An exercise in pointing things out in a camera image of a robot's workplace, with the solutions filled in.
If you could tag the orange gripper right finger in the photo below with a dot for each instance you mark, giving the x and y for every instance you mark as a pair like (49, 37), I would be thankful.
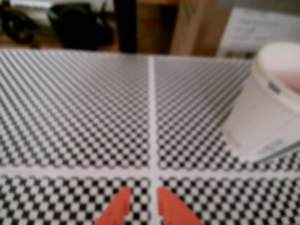
(173, 211)

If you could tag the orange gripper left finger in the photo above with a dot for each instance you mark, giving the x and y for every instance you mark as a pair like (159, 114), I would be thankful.
(117, 208)

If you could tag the white paper cup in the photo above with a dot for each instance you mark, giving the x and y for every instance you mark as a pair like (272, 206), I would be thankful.
(257, 112)

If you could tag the checkerboard paper sheet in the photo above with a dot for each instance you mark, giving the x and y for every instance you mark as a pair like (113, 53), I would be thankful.
(192, 105)
(47, 199)
(70, 105)
(234, 201)

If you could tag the cardboard box with white label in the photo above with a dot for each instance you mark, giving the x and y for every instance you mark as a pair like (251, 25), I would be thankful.
(199, 28)

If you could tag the black furniture leg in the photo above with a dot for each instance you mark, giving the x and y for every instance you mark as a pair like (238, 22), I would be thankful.
(125, 23)

